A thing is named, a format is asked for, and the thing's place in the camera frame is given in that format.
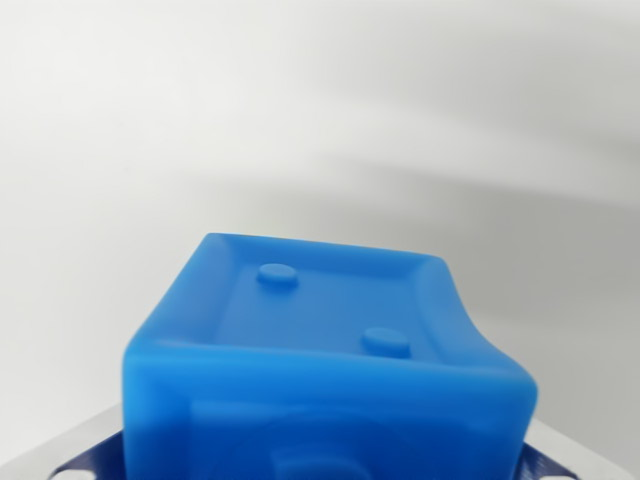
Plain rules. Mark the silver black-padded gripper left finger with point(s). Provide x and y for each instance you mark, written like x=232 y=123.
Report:
x=80 y=440

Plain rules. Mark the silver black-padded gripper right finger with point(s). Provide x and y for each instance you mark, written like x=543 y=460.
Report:
x=560 y=462

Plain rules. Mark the blue rubber cube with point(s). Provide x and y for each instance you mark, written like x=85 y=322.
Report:
x=320 y=370

